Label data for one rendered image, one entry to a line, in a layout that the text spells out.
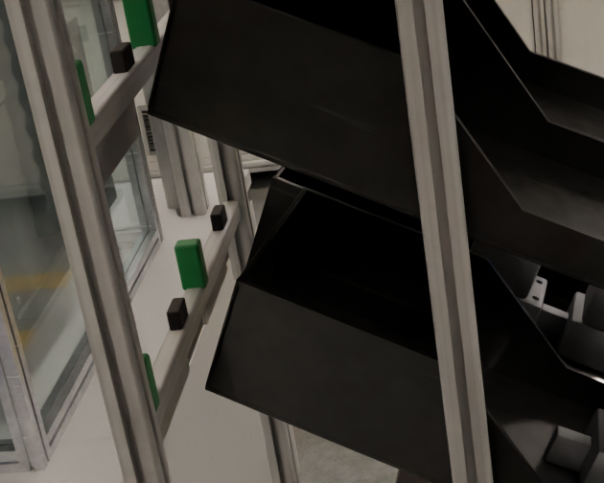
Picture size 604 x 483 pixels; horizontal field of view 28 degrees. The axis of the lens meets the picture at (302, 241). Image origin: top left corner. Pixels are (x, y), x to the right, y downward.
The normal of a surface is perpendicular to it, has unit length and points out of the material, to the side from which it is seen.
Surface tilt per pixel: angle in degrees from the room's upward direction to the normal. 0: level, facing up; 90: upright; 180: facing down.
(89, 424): 0
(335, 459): 1
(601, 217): 25
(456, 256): 90
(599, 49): 90
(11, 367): 90
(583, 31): 90
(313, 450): 0
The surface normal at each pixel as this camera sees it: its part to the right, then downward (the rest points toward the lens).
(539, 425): 0.26, -0.84
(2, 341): -0.11, 0.40
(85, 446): -0.15, -0.91
